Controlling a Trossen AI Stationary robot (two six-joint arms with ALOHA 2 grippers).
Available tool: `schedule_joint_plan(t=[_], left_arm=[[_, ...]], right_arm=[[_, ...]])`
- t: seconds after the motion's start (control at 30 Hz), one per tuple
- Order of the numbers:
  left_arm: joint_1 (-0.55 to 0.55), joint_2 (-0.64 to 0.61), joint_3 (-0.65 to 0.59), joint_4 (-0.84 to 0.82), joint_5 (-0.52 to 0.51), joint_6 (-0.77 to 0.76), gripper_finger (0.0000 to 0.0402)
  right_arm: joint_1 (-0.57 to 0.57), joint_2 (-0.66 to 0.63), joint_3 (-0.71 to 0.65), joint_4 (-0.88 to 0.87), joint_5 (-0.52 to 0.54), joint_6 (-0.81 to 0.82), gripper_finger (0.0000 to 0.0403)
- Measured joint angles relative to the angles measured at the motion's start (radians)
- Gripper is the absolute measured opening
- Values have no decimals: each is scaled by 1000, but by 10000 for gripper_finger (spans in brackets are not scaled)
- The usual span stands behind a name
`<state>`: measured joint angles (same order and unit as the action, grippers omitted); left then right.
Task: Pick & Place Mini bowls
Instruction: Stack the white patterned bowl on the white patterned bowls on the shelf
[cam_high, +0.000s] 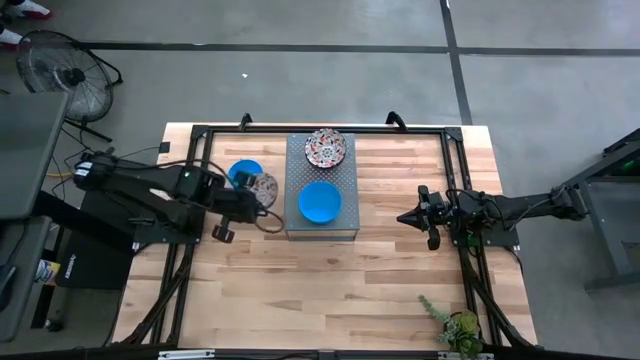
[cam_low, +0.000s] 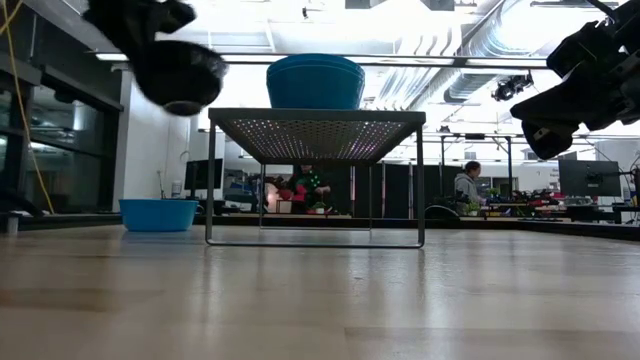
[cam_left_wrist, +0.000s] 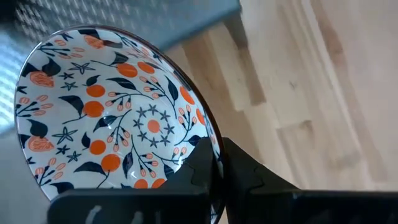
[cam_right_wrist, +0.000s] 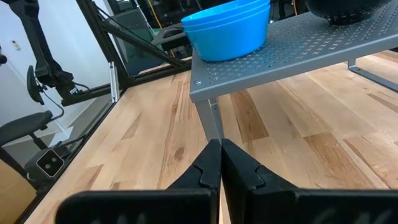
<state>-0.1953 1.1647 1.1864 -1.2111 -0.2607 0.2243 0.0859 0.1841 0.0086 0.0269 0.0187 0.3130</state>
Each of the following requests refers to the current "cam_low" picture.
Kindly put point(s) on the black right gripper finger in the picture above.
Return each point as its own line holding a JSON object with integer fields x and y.
{"x": 587, "y": 48}
{"x": 575, "y": 104}

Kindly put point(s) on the black mini bowl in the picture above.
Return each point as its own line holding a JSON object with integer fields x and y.
{"x": 180, "y": 75}

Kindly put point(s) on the long ceiling light fixture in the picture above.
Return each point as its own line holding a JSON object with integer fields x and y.
{"x": 570, "y": 3}

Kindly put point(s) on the black track light cluster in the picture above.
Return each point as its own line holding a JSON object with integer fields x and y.
{"x": 511, "y": 87}

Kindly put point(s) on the black computer monitor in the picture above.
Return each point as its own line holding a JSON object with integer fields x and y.
{"x": 202, "y": 174}
{"x": 590, "y": 177}

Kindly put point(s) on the workbench with robot parts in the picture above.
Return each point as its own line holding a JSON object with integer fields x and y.
{"x": 537, "y": 197}

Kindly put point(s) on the person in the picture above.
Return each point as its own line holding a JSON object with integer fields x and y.
{"x": 466, "y": 190}
{"x": 311, "y": 186}

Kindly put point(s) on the small potted plant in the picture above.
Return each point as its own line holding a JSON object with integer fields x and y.
{"x": 472, "y": 208}
{"x": 320, "y": 206}

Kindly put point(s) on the dark ceiling box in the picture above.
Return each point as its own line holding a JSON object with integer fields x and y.
{"x": 438, "y": 4}
{"x": 364, "y": 3}

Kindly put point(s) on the black chair back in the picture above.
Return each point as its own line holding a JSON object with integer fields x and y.
{"x": 441, "y": 212}

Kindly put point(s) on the white jug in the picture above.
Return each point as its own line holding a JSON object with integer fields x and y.
{"x": 176, "y": 190}

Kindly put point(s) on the black partition panels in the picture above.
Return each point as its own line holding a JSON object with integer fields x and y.
{"x": 395, "y": 192}

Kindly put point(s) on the black perforated metal shelf rack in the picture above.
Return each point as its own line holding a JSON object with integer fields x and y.
{"x": 320, "y": 115}

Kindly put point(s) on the black metal workstation frame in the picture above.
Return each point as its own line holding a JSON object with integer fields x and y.
{"x": 475, "y": 136}

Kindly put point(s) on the overhead frame bar with lights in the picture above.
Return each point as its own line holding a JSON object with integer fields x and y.
{"x": 457, "y": 62}

